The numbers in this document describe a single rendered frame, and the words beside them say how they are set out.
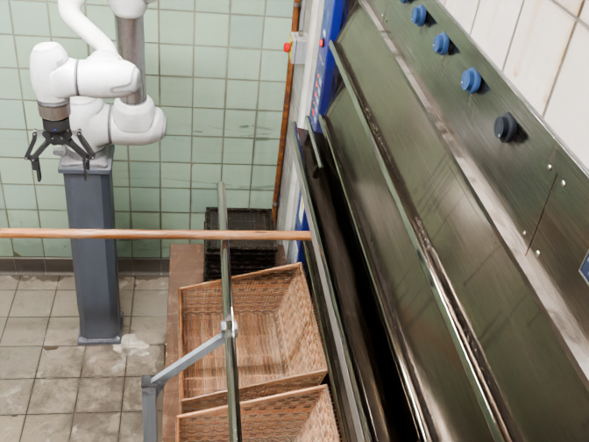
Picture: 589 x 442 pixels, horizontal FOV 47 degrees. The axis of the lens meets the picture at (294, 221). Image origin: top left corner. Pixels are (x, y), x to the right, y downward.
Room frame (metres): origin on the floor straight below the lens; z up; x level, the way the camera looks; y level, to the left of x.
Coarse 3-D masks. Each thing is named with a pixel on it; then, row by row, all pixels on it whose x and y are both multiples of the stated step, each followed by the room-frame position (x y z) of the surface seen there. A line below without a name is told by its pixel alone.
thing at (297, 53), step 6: (294, 36) 2.66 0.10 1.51; (306, 36) 2.68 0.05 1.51; (294, 42) 2.62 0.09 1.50; (300, 42) 2.62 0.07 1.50; (306, 42) 2.63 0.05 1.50; (294, 48) 2.62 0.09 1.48; (300, 48) 2.62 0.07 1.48; (306, 48) 2.63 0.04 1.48; (288, 54) 2.68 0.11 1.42; (294, 54) 2.62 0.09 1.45; (300, 54) 2.62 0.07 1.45; (294, 60) 2.62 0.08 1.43; (300, 60) 2.62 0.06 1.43
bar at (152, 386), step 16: (224, 192) 1.98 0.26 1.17; (224, 208) 1.88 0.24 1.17; (224, 224) 1.79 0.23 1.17; (224, 240) 1.70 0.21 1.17; (224, 256) 1.62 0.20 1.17; (224, 272) 1.55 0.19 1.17; (224, 288) 1.48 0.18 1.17; (224, 304) 1.41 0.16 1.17; (224, 320) 1.35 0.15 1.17; (224, 336) 1.30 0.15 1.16; (192, 352) 1.32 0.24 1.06; (208, 352) 1.31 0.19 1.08; (176, 368) 1.30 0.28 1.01; (144, 384) 1.27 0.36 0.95; (160, 384) 1.29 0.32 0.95; (144, 400) 1.27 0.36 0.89; (144, 416) 1.27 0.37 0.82; (240, 416) 1.04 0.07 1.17; (144, 432) 1.27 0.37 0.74; (240, 432) 0.99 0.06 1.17
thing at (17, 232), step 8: (0, 232) 1.57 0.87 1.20; (8, 232) 1.57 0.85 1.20; (16, 232) 1.58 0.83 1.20; (24, 232) 1.58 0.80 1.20; (32, 232) 1.58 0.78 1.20; (40, 232) 1.59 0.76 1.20; (48, 232) 1.59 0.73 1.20; (56, 232) 1.60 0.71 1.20; (64, 232) 1.60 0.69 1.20; (72, 232) 1.61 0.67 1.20; (80, 232) 1.61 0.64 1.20; (88, 232) 1.62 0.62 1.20; (96, 232) 1.62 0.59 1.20; (104, 232) 1.63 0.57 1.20; (112, 232) 1.63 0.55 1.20; (120, 232) 1.64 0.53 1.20; (128, 232) 1.64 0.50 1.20; (136, 232) 1.65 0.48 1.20; (144, 232) 1.65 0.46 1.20; (152, 232) 1.65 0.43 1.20; (160, 232) 1.66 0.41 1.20; (168, 232) 1.66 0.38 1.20; (176, 232) 1.67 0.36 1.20; (184, 232) 1.67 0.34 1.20; (192, 232) 1.68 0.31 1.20; (200, 232) 1.68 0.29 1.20; (208, 232) 1.69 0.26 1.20; (216, 232) 1.69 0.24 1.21; (224, 232) 1.70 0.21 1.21; (232, 232) 1.70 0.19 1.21; (240, 232) 1.71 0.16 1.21; (248, 232) 1.71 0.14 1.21; (256, 232) 1.72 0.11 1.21; (264, 232) 1.72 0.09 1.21; (272, 232) 1.73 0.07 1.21; (280, 232) 1.74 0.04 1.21; (288, 232) 1.74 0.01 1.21; (296, 232) 1.75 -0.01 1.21; (304, 232) 1.75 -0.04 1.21
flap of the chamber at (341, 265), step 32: (288, 128) 2.04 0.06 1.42; (320, 192) 1.68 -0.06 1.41; (320, 256) 1.36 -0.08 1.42; (352, 256) 1.41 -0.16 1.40; (352, 288) 1.27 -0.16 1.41; (352, 320) 1.15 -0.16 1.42; (384, 352) 1.08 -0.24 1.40; (384, 384) 0.98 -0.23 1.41; (352, 416) 0.89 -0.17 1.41; (384, 416) 0.89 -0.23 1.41
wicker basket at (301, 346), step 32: (192, 288) 1.94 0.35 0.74; (256, 288) 2.00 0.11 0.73; (288, 288) 2.03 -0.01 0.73; (192, 320) 1.92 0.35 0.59; (256, 320) 1.96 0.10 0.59; (288, 320) 1.90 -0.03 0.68; (224, 352) 1.77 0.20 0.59; (256, 352) 1.80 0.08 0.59; (288, 352) 1.78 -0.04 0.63; (320, 352) 1.60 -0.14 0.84; (192, 384) 1.60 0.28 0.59; (256, 384) 1.46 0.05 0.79; (288, 384) 1.48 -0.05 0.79
